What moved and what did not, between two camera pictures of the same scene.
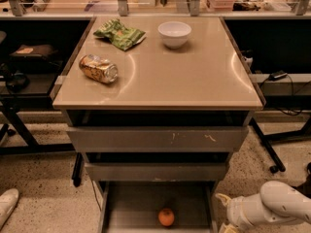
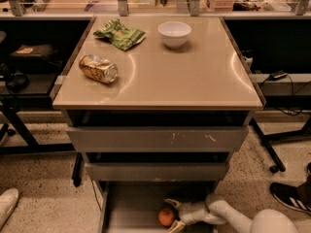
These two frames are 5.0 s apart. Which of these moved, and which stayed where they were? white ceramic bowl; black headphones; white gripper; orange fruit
Moved: white gripper
Stayed: black headphones; orange fruit; white ceramic bowl
